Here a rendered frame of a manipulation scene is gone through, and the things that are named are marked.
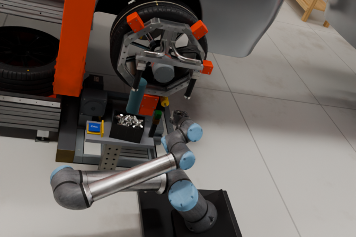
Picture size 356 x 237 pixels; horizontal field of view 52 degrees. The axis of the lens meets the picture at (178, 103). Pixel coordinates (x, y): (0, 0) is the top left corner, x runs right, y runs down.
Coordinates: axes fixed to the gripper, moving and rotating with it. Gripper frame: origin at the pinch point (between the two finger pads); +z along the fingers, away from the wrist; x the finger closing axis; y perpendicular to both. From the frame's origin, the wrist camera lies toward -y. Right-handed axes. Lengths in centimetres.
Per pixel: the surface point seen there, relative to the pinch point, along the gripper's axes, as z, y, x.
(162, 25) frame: 17, 53, 10
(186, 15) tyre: 20, 62, -6
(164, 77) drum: 13.9, 22.2, 4.5
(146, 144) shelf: 10.5, -21.4, 10.6
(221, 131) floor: 91, -33, -85
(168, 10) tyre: 21, 63, 6
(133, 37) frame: 22, 43, 26
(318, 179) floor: 40, -57, -163
